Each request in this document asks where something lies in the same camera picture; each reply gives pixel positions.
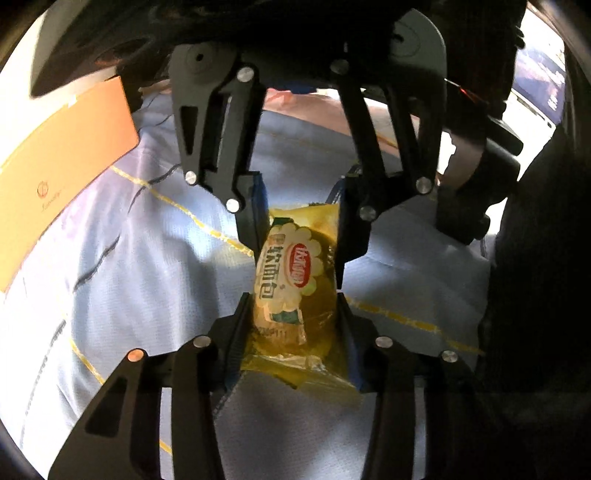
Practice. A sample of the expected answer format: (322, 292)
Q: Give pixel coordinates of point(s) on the pink cloth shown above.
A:
(304, 110)

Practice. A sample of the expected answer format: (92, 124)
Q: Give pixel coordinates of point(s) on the orange cardboard box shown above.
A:
(60, 184)

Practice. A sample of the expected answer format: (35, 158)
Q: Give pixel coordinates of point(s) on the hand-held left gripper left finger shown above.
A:
(231, 341)

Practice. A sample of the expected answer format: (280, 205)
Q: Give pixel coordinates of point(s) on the yellow soft bread packet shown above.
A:
(291, 286)

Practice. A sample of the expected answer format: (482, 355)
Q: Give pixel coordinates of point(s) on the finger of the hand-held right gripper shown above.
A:
(351, 230)
(249, 217)

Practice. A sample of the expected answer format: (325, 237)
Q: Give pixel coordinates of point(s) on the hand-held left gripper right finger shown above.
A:
(358, 350)

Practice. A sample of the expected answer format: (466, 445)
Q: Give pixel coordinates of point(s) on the dark blue printed sheet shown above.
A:
(540, 83)

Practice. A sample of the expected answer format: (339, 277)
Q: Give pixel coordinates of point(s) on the person's right hand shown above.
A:
(466, 159)

